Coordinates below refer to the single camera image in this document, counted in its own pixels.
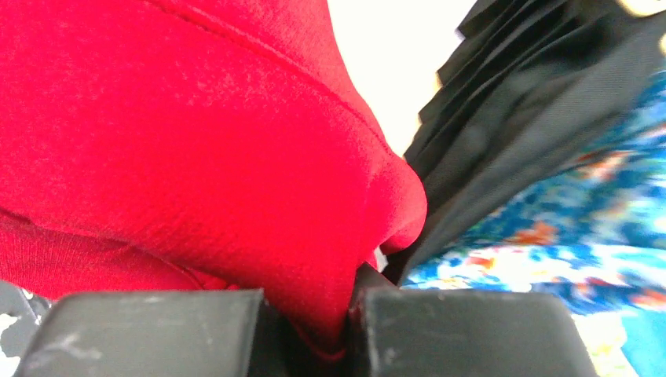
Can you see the black skirt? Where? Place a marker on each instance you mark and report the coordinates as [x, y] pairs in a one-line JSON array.
[[531, 83]]

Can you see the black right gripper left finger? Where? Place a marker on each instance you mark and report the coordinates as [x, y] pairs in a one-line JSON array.
[[164, 333]]

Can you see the red pleated skirt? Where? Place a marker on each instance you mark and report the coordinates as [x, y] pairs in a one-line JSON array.
[[194, 145]]

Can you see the blue plastic bin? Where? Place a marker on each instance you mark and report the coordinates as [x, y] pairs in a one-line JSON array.
[[645, 345]]

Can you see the lemon print skirt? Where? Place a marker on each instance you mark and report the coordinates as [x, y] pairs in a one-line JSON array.
[[604, 335]]

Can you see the blue floral skirt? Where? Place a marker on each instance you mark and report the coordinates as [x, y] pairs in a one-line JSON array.
[[592, 234]]

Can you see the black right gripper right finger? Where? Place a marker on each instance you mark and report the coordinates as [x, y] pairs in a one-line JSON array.
[[402, 333]]

